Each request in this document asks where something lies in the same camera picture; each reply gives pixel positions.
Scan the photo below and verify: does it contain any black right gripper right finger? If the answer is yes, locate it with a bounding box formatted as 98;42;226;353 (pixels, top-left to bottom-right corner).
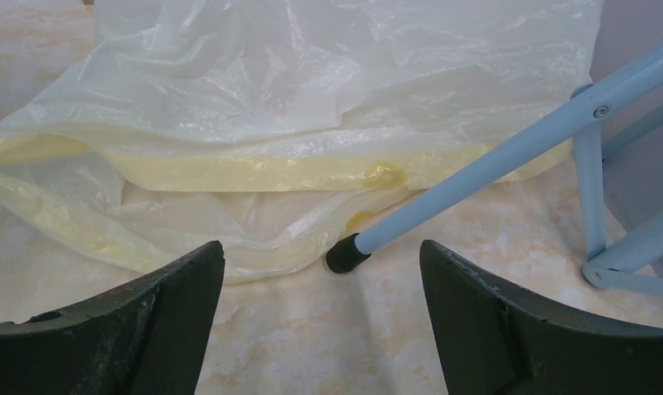
420;240;663;394

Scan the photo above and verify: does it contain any clear yellow plastic bag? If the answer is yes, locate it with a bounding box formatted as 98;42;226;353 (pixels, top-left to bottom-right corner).
0;1;603;283

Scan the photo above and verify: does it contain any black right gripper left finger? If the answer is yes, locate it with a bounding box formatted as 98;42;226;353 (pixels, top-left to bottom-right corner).
0;241;225;394

